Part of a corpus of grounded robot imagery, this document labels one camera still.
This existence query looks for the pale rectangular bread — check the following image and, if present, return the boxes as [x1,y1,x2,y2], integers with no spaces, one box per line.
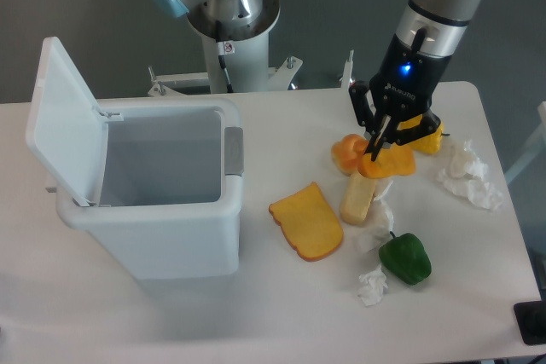
[340,171,376,225]

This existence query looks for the white trash can lid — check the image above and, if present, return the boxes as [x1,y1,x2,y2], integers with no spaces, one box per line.
[26,37,124,207]

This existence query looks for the crumpled tissue under bread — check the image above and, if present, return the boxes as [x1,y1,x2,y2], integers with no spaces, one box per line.
[356,177,394,253]

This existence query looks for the white trash can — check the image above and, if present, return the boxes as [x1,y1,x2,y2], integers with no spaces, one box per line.
[56,97,244,280]

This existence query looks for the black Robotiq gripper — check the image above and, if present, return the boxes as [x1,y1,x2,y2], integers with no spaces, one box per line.
[348,37,451,162]

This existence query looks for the large crumpled white tissue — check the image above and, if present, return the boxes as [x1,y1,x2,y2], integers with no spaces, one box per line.
[436,140,504,211]

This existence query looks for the green bell pepper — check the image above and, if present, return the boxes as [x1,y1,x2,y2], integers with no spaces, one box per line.
[378,233,432,286]

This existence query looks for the small crumpled white tissue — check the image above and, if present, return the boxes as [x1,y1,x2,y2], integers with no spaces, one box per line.
[357,264,388,307]

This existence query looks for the white metal base frame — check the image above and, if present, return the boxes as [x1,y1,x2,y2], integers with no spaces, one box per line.
[146,49,357,98]

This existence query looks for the yellow bell pepper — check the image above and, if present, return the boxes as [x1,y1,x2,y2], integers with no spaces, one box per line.
[400,114,446,155]

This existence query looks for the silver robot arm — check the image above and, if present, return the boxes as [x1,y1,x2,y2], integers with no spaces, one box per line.
[153,0,481,159]

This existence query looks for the black device at edge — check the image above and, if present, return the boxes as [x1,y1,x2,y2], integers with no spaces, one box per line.
[514,300,545,345]

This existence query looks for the orange toast slice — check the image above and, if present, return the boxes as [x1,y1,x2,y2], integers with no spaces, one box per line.
[269,182,344,262]

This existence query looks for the round braided bread roll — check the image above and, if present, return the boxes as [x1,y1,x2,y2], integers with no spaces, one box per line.
[330,134,369,176]

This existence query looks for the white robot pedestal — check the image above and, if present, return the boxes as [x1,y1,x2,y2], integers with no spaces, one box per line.
[188,0,280,73]

